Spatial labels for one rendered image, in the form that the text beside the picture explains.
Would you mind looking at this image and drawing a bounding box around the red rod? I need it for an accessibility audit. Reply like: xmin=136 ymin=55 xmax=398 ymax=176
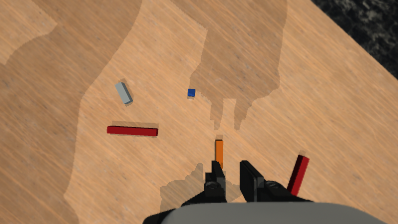
xmin=287 ymin=154 xmax=310 ymax=196
xmin=107 ymin=126 xmax=158 ymax=136

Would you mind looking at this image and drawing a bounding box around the orange rod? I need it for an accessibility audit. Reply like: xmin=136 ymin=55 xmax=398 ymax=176
xmin=215 ymin=140 xmax=223 ymax=169

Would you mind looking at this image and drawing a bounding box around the small blue block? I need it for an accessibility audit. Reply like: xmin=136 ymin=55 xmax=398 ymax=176
xmin=188 ymin=89 xmax=195 ymax=97

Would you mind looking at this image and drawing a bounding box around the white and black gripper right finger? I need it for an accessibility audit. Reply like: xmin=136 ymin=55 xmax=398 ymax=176
xmin=240 ymin=160 xmax=314 ymax=202

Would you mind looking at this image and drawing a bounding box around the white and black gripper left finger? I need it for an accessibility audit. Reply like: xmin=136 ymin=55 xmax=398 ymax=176
xmin=143 ymin=160 xmax=227 ymax=224

